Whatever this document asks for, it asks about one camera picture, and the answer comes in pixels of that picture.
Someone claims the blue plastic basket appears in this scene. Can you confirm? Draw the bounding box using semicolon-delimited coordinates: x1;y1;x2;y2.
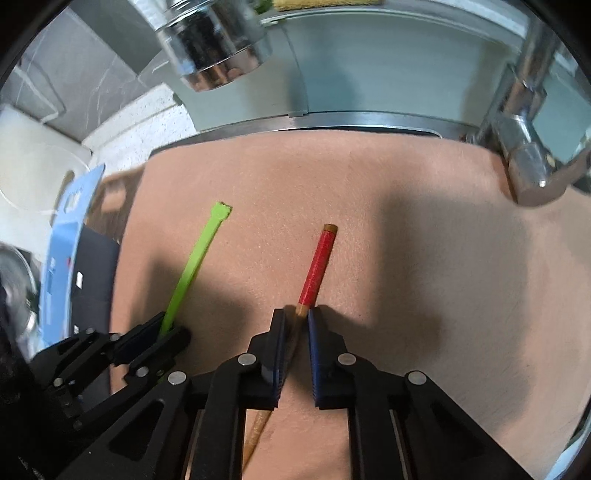
39;164;107;348

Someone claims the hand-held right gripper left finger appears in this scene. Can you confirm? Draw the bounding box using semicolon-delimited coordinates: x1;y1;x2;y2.
55;308;288;480

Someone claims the chrome kitchen faucet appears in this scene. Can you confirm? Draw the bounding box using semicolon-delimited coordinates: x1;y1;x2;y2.
127;0;591;208

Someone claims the green plastic spoon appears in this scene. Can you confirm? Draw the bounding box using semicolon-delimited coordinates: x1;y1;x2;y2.
159;200;233;336

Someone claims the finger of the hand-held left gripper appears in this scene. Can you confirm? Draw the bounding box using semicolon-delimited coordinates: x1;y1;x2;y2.
124;327;192;394
32;311;167;386

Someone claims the yellow sponge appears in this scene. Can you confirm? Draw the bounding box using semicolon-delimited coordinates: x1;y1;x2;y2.
272;0;384;11

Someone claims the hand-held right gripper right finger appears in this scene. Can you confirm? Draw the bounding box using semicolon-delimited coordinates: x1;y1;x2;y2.
308;308;536;480

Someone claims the red-tipped wooden chopstick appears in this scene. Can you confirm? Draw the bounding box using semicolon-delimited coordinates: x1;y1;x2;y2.
240;224;339;472

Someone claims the white cutting board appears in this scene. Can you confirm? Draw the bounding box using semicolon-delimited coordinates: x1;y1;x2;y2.
0;104;96;246

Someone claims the orange table mat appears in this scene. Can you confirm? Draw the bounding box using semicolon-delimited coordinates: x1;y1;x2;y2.
108;131;591;480

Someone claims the steel sink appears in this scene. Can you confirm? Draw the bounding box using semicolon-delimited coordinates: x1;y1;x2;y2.
185;9;591;140

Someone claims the steel pot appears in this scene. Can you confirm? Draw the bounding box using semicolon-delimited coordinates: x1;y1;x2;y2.
0;247;41;334

